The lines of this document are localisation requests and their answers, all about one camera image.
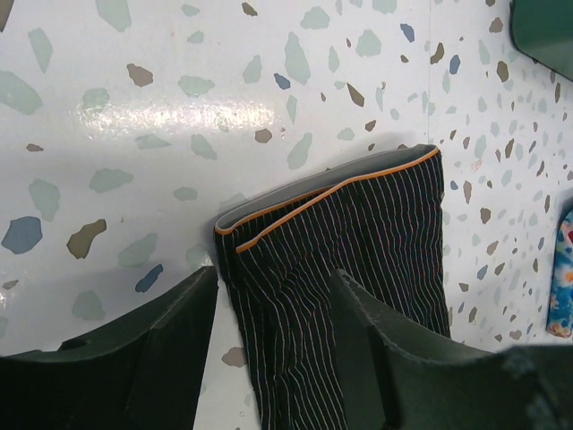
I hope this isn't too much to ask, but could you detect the blue floral underwear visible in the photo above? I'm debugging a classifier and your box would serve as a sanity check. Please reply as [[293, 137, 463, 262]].
[[546, 211, 573, 338]]

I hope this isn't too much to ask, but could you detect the black pinstriped underwear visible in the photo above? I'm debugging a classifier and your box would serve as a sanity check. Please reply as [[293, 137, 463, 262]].
[[214, 145, 450, 429]]

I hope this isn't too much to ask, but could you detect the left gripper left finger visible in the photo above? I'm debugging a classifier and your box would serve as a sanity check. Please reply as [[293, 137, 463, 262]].
[[1, 266, 218, 430]]

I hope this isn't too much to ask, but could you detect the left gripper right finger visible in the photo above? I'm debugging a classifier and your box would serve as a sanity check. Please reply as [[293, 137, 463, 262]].
[[329, 271, 572, 429]]

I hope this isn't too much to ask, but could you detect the green divided storage bin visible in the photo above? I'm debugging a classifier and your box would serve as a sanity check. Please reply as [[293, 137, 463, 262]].
[[509, 0, 572, 81]]

